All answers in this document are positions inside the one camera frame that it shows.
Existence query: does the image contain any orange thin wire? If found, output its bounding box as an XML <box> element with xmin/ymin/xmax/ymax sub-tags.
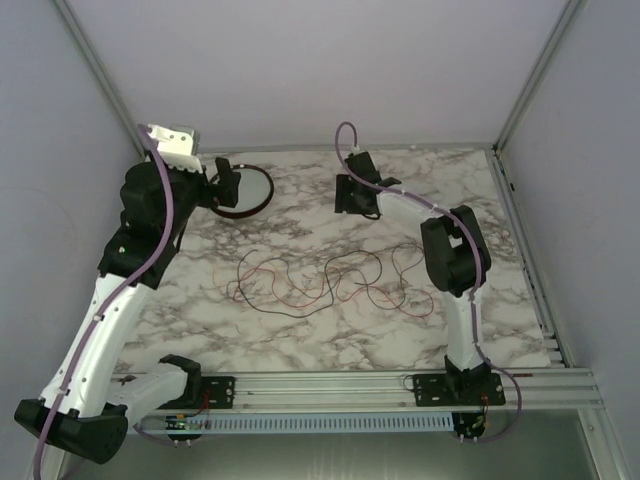
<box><xmin>212</xmin><ymin>267</ymin><xmax>431</xmax><ymax>314</ymax></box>

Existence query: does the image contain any red thin wire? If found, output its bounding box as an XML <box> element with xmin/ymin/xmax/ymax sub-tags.
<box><xmin>234</xmin><ymin>265</ymin><xmax>435</xmax><ymax>319</ymax></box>

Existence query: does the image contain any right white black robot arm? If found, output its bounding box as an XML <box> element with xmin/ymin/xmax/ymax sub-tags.
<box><xmin>335</xmin><ymin>152</ymin><xmax>491</xmax><ymax>384</ymax></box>

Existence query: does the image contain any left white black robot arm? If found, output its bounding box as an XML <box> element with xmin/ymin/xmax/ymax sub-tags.
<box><xmin>14</xmin><ymin>157</ymin><xmax>242</xmax><ymax>477</ymax></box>

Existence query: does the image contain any round brown-rimmed dish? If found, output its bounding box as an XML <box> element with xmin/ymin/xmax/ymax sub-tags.
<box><xmin>212</xmin><ymin>164</ymin><xmax>275</xmax><ymax>220</ymax></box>

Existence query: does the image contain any marble pattern table mat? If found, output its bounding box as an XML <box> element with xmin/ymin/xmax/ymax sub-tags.
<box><xmin>116</xmin><ymin>149</ymin><xmax>551</xmax><ymax>374</ymax></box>

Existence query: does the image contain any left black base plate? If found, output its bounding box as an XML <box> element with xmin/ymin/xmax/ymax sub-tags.
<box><xmin>159</xmin><ymin>375</ymin><xmax>236</xmax><ymax>410</ymax></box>

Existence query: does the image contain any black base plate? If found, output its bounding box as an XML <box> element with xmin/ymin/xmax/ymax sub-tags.
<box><xmin>159</xmin><ymin>375</ymin><xmax>236</xmax><ymax>410</ymax></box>
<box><xmin>412</xmin><ymin>373</ymin><xmax>506</xmax><ymax>407</ymax></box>

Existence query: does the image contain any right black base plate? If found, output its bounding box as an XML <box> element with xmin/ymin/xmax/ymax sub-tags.
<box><xmin>412</xmin><ymin>373</ymin><xmax>506</xmax><ymax>407</ymax></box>

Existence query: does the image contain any left aluminium corner post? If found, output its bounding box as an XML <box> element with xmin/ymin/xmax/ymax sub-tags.
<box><xmin>51</xmin><ymin>0</ymin><xmax>144</xmax><ymax>155</ymax></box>

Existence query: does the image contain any aluminium corner post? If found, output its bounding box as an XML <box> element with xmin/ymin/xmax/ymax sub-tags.
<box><xmin>492</xmin><ymin>0</ymin><xmax>588</xmax><ymax>155</ymax></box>
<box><xmin>51</xmin><ymin>0</ymin><xmax>144</xmax><ymax>155</ymax></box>

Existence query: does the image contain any slotted grey cable duct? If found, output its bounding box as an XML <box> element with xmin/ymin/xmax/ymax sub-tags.
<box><xmin>140</xmin><ymin>412</ymin><xmax>454</xmax><ymax>436</ymax></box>

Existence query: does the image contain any aluminium front rail frame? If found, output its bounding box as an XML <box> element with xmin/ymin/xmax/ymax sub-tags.
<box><xmin>48</xmin><ymin>368</ymin><xmax>609</xmax><ymax>412</ymax></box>

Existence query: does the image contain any right aluminium corner post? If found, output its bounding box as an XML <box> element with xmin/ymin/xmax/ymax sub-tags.
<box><xmin>492</xmin><ymin>0</ymin><xmax>588</xmax><ymax>155</ymax></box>

